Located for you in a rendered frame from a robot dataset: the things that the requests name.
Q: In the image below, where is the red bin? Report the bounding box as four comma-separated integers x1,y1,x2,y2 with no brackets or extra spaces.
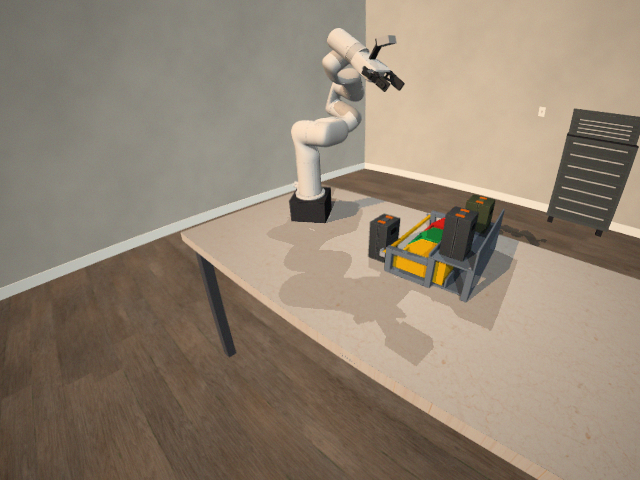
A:
425,218,445,230

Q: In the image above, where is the yellow bar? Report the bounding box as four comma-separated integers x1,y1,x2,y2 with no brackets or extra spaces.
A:
383,215,430,255

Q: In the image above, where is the green open bin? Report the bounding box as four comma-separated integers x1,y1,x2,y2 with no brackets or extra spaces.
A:
408,227,443,244

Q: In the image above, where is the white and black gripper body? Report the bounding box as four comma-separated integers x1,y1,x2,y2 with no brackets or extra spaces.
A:
351,47,390,82

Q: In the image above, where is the grey metal shelf rack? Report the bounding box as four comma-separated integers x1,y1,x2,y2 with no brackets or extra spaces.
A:
380,209,505,302

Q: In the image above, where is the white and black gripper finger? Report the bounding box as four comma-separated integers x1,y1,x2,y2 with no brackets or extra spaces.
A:
361,66,390,92
383,70,405,91

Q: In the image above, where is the yellow open bin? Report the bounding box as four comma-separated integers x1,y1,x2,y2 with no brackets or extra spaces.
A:
393,239,453,285

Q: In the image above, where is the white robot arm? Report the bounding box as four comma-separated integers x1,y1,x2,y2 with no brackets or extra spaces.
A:
291,28,397,200

